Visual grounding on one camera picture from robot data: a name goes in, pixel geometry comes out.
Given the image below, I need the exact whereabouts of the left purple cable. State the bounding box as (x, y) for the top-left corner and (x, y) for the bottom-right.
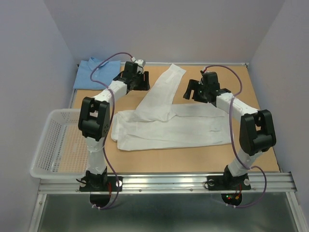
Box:
(89, 52), (136, 210)

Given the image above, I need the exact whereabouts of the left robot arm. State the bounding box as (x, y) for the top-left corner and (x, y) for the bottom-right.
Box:
(78, 58), (150, 192)

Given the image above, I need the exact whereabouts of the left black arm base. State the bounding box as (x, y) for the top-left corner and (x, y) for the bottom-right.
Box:
(76, 176), (124, 210)

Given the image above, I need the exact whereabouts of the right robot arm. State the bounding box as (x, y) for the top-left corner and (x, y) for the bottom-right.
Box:
(183, 72), (276, 190)

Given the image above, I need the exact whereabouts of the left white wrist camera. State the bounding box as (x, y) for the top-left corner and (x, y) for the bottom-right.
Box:
(134, 59), (146, 68)

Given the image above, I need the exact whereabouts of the metal front panel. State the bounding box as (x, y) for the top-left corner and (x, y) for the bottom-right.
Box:
(36, 193), (298, 232)

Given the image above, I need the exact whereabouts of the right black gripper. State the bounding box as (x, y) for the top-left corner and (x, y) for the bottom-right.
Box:
(183, 79), (209, 103)

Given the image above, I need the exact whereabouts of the white plastic basket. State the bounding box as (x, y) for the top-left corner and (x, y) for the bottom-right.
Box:
(30, 109), (87, 180)

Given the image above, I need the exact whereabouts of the aluminium mounting rail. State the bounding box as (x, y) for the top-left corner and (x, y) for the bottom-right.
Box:
(38, 172), (297, 195)

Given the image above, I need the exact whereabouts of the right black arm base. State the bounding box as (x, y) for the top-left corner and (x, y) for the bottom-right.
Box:
(204, 174), (251, 206)

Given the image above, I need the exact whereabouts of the folded blue shirt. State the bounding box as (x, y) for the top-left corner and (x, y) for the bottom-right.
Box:
(72, 57), (121, 91)

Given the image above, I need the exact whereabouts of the white long sleeve shirt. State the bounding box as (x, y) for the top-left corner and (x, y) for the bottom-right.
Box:
(111, 64), (231, 151)

